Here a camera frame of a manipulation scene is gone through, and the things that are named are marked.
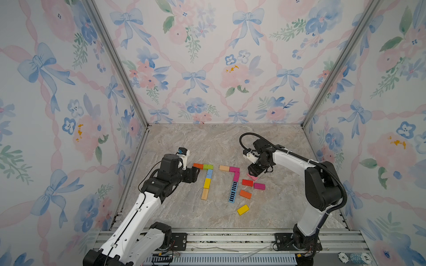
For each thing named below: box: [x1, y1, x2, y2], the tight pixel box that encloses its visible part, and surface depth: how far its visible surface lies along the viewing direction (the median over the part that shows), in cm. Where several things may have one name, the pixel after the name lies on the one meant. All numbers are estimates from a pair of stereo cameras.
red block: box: [241, 178, 254, 187], surface depth 94 cm
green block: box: [203, 164, 214, 171], surface depth 100 cm
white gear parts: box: [337, 252, 372, 265], surface depth 70 cm
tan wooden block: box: [219, 165, 230, 172], surface depth 100 cm
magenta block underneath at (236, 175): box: [232, 171, 241, 183], surface depth 97 cm
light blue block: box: [206, 169, 213, 179], surface depth 97 cm
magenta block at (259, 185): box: [253, 182, 266, 191], surface depth 94 cm
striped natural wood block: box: [200, 187, 210, 201], surface depth 89 cm
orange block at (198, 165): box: [193, 162, 204, 170], surface depth 102 cm
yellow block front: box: [236, 204, 251, 216], surface depth 85 cm
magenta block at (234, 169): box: [229, 166, 241, 173], surface depth 100 cm
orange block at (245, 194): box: [239, 189, 253, 200], surface depth 90 cm
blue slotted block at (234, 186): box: [230, 180, 239, 192], surface depth 92 cm
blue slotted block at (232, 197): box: [228, 191, 237, 204], surface depth 88 cm
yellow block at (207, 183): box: [203, 177, 212, 189], surface depth 92 cm
